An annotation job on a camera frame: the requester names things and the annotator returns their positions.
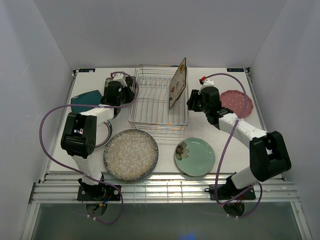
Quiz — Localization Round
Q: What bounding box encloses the left blue table label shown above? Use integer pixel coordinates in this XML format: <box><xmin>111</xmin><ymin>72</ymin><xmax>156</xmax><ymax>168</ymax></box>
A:
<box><xmin>78</xmin><ymin>68</ymin><xmax>96</xmax><ymax>73</ymax></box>

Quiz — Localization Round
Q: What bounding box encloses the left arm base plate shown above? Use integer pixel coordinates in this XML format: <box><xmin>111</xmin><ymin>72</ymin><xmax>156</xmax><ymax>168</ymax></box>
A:
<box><xmin>76</xmin><ymin>185</ymin><xmax>122</xmax><ymax>202</ymax></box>

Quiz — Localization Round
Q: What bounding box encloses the teal square plate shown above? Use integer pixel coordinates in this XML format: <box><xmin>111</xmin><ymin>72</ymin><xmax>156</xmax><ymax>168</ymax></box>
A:
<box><xmin>70</xmin><ymin>90</ymin><xmax>102</xmax><ymax>114</ymax></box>

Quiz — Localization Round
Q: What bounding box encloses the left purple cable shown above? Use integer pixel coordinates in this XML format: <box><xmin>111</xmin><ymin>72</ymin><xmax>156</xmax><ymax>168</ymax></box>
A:
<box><xmin>39</xmin><ymin>71</ymin><xmax>140</xmax><ymax>225</ymax></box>

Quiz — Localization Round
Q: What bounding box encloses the mint green flower plate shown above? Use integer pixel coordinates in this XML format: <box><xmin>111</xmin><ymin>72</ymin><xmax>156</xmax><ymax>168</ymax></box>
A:
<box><xmin>174</xmin><ymin>137</ymin><xmax>216</xmax><ymax>177</ymax></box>

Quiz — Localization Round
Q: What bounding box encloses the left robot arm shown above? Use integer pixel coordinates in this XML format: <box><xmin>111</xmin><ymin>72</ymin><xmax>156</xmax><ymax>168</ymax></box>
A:
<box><xmin>60</xmin><ymin>77</ymin><xmax>136</xmax><ymax>181</ymax></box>

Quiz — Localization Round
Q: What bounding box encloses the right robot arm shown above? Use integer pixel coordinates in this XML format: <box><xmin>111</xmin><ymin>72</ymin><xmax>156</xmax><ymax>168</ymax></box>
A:
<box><xmin>187</xmin><ymin>86</ymin><xmax>292</xmax><ymax>199</ymax></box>

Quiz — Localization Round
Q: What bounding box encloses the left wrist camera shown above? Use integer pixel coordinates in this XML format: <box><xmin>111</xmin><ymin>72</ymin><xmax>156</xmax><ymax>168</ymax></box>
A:
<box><xmin>111</xmin><ymin>72</ymin><xmax>127</xmax><ymax>87</ymax></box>

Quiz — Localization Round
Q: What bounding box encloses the large speckled round plate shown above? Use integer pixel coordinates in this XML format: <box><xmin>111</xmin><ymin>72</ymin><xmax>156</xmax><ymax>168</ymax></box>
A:
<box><xmin>103</xmin><ymin>129</ymin><xmax>159</xmax><ymax>182</ymax></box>

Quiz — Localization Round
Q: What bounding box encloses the pink polka dot plate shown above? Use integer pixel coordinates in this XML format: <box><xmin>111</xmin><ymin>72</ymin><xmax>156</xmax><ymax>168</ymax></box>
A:
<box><xmin>220</xmin><ymin>90</ymin><xmax>254</xmax><ymax>118</ymax></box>

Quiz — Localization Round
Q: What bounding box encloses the black floral square plate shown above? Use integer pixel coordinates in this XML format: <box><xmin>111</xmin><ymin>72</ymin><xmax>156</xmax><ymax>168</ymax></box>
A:
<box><xmin>103</xmin><ymin>76</ymin><xmax>136</xmax><ymax>105</ymax></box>

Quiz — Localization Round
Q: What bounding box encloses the right blue table label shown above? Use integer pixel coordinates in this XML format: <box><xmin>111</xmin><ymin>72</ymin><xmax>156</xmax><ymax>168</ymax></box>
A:
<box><xmin>226</xmin><ymin>68</ymin><xmax>245</xmax><ymax>73</ymax></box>

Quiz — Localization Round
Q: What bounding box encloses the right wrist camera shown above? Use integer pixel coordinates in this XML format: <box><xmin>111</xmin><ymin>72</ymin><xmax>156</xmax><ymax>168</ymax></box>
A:
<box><xmin>199</xmin><ymin>76</ymin><xmax>215</xmax><ymax>90</ymax></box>

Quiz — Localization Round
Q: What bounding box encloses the wire dish rack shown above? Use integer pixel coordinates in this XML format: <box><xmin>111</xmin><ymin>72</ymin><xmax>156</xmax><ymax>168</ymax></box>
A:
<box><xmin>128</xmin><ymin>64</ymin><xmax>189</xmax><ymax>132</ymax></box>

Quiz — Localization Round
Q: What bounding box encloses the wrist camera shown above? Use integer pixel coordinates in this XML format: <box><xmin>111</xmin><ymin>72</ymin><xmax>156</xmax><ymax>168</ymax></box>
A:
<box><xmin>111</xmin><ymin>72</ymin><xmax>127</xmax><ymax>87</ymax></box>
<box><xmin>199</xmin><ymin>76</ymin><xmax>215</xmax><ymax>90</ymax></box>

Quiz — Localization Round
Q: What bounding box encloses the blue table label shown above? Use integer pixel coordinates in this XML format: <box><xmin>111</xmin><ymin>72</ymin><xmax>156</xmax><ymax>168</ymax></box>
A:
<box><xmin>78</xmin><ymin>68</ymin><xmax>96</xmax><ymax>73</ymax></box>
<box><xmin>226</xmin><ymin>68</ymin><xmax>245</xmax><ymax>73</ymax></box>

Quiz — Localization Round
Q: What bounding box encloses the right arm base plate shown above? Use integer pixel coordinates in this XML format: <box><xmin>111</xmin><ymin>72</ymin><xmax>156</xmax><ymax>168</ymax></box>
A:
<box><xmin>204</xmin><ymin>184</ymin><xmax>256</xmax><ymax>201</ymax></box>

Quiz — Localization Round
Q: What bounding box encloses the cream flower square plate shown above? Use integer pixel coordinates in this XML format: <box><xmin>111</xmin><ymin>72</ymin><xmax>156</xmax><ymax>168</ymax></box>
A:
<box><xmin>169</xmin><ymin>58</ymin><xmax>187</xmax><ymax>109</ymax></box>

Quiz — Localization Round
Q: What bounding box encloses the white plate green rim left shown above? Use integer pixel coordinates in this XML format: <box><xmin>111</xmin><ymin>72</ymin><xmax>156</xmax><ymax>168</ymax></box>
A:
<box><xmin>95</xmin><ymin>121</ymin><xmax>113</xmax><ymax>149</ymax></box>

